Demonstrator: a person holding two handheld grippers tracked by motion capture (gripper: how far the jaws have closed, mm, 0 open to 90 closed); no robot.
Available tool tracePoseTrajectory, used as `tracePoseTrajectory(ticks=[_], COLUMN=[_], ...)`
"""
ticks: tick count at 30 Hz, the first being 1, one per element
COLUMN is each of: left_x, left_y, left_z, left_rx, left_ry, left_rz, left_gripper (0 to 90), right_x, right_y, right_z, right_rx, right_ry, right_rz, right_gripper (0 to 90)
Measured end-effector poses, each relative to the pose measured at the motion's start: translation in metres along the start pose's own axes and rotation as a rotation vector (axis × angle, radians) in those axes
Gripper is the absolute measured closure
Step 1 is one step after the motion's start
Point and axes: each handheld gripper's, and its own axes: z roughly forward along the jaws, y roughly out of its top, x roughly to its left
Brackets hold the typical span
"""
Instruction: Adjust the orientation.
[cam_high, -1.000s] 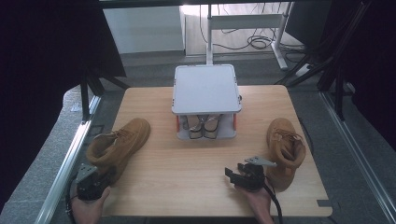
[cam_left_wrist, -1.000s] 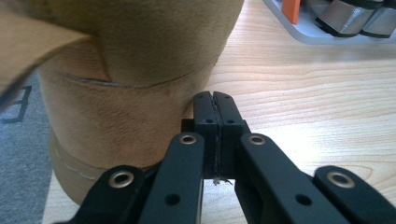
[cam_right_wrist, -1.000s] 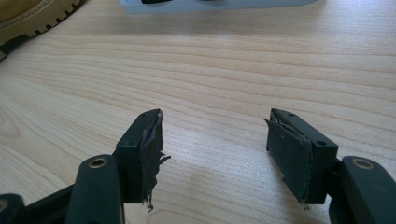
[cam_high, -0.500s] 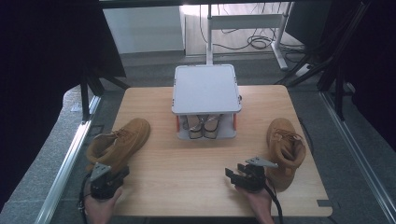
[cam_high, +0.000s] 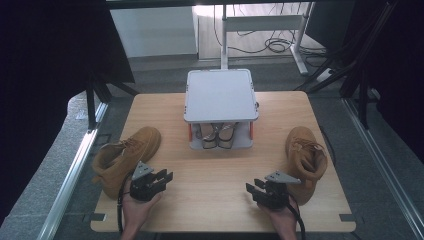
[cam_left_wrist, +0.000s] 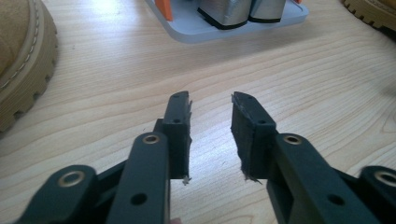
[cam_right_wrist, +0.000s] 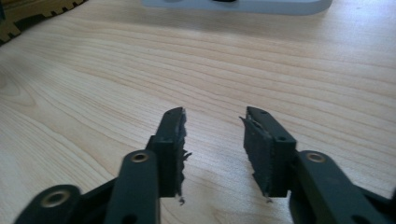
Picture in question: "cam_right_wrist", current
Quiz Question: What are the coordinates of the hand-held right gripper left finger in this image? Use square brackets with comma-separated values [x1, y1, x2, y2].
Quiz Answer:
[145, 106, 192, 200]

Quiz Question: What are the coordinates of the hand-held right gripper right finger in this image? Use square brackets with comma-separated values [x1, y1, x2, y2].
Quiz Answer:
[238, 105, 297, 199]

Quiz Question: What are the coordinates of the white two-tier shoe rack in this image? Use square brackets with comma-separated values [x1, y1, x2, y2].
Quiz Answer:
[141, 0, 333, 16]

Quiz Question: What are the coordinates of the tan suede boot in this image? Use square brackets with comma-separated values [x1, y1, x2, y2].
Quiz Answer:
[0, 0, 90, 47]

